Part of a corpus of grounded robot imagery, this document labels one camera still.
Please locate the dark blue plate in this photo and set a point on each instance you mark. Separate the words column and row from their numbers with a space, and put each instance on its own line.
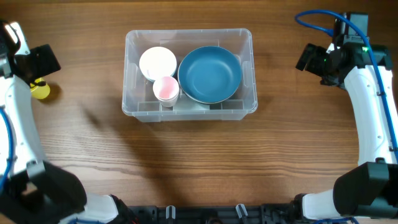
column 209, row 73

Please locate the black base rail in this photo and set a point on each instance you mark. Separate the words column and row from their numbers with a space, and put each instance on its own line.
column 261, row 214

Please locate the clear plastic storage container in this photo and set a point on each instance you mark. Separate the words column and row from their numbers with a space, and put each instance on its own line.
column 139, row 100

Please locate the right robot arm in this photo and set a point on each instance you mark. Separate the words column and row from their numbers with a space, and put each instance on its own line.
column 369, row 190

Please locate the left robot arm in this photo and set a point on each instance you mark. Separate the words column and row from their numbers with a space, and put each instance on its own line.
column 33, row 190

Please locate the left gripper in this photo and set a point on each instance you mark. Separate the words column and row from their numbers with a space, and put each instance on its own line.
column 48, row 61

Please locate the pale green cup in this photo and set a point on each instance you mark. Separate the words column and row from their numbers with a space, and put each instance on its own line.
column 168, row 103

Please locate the yellow cup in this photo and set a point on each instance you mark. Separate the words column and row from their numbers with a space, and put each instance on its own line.
column 39, row 89

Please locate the pink cup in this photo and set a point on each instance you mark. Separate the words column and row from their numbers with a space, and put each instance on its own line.
column 166, row 89

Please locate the pink bowl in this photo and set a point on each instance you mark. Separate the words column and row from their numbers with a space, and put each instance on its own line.
column 157, row 62

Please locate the light blue bowl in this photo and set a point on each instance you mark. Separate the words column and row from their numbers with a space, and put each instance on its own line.
column 149, row 79

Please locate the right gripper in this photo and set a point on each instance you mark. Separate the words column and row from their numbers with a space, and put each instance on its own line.
column 310, row 62

